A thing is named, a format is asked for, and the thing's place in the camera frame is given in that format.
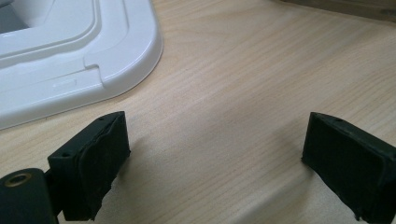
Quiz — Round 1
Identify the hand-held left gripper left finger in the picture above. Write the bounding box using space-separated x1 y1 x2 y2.
47 110 132 222

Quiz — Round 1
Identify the white plastic lid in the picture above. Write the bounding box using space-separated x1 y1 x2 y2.
0 0 164 131

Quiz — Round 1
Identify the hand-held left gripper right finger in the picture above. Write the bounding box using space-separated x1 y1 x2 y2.
301 112 396 224

